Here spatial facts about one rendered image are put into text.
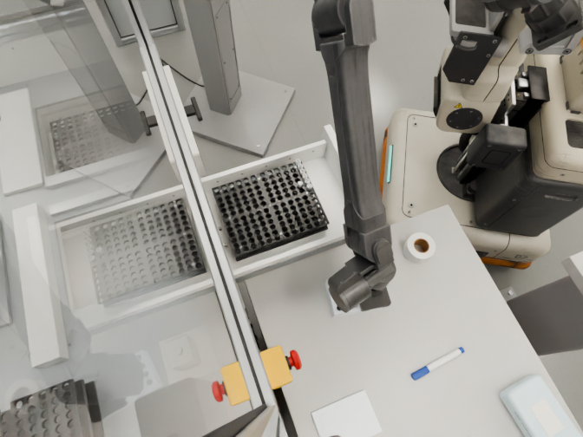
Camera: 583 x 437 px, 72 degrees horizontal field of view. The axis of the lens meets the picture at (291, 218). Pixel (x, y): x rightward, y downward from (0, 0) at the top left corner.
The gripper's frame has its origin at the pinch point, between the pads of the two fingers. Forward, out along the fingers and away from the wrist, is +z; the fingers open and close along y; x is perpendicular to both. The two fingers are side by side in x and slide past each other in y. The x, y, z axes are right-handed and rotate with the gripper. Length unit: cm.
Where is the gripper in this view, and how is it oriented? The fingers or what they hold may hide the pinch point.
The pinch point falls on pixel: (362, 295)
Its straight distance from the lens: 96.2
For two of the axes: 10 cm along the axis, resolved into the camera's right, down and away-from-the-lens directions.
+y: 2.0, 8.9, -4.2
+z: -0.3, 4.3, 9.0
